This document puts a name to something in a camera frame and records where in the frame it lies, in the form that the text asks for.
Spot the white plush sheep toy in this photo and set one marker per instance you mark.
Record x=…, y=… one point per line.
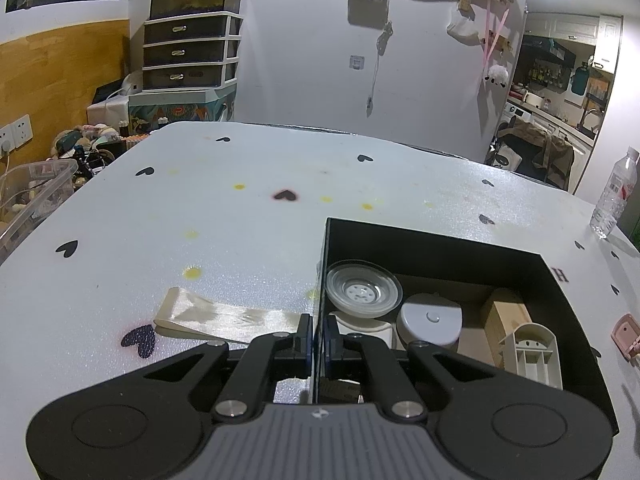
x=496, y=75

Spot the white washing machine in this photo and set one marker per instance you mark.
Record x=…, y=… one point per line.
x=517, y=112

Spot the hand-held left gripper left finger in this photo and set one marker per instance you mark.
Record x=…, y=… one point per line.
x=306, y=347

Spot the white wall power socket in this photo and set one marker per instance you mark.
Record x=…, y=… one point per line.
x=17, y=132

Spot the white cloth-covered box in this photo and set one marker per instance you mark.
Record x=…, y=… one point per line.
x=107, y=110

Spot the white kitchen cabinets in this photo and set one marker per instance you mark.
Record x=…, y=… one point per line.
x=565, y=27

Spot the chair with brown jacket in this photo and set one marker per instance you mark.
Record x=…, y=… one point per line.
x=535, y=142

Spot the white plastic drawer unit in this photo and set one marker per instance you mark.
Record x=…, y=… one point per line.
x=187, y=52

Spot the wooden block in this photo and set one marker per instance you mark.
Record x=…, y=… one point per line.
x=507, y=315

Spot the pile of plush toys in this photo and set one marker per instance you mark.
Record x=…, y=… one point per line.
x=85, y=142

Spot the teal hanging bottle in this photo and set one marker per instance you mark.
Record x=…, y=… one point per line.
x=580, y=80

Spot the white plastic organizer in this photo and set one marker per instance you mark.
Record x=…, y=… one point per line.
x=535, y=355

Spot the clear plastic water bottle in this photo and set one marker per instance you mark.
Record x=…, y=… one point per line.
x=612, y=195

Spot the pink hanging ribbon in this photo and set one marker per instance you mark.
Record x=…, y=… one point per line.
x=492, y=40

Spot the white round tape measure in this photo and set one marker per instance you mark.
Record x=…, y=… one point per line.
x=430, y=317

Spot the black cardboard box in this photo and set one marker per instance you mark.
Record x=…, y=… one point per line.
x=425, y=245

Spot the white hanging pouch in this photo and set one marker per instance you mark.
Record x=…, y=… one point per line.
x=462, y=27

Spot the clear plastic storage bin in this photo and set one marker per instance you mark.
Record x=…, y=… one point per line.
x=30, y=200

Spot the kitchen rack with bottles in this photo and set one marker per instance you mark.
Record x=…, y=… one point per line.
x=547, y=75

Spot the pink plastic holder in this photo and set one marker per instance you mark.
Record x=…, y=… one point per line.
x=627, y=335

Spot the small adhesive wall hook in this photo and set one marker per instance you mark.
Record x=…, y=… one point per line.
x=356, y=62

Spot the cream satin ribbon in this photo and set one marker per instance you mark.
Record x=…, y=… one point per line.
x=225, y=317

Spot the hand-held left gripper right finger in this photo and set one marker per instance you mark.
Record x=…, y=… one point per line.
x=326, y=350

